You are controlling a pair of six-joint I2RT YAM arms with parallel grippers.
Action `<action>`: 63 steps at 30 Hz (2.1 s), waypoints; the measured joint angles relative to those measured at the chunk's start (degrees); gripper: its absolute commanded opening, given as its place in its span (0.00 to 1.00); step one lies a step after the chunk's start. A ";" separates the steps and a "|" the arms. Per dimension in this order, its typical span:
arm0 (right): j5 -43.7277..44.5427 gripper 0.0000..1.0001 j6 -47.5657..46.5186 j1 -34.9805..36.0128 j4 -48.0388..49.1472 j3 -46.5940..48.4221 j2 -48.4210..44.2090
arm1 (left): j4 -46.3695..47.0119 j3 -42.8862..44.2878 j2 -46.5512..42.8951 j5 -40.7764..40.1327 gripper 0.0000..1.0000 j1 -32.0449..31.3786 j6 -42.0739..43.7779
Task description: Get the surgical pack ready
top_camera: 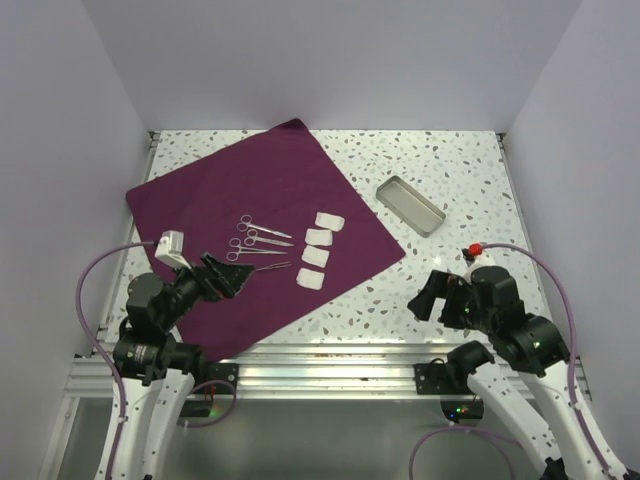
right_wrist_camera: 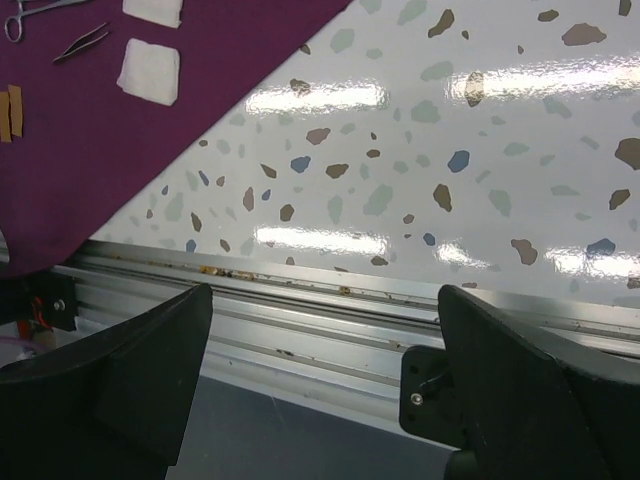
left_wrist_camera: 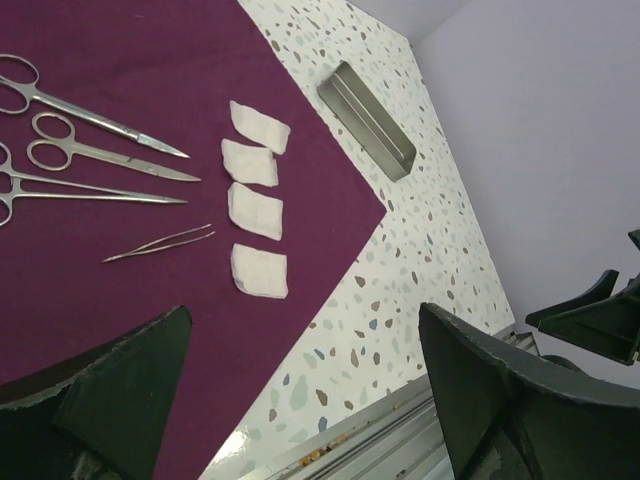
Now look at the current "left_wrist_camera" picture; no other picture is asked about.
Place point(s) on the steel instrument tray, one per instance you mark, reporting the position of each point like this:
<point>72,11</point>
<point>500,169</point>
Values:
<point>363,115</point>

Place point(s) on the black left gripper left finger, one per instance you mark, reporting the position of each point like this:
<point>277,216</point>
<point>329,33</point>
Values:
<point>100,414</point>

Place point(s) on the steel tweezers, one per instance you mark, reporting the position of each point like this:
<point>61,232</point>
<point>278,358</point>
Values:
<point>175,240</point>

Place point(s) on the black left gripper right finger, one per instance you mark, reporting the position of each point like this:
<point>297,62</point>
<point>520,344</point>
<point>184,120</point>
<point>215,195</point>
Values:
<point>508,414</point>

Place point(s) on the white gauze pad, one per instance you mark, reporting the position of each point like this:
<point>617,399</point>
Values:
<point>260,128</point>
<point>255,213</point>
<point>249,165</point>
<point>259,273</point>

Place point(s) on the purple cloth mat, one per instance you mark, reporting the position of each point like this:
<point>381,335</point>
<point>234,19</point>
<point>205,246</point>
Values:
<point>170,69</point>

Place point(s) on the aluminium rail frame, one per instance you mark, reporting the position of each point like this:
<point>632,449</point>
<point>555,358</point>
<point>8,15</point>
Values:
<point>398,437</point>

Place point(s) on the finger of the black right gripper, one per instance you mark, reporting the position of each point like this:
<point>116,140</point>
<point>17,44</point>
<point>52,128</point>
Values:
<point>608,328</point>
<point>601,290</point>

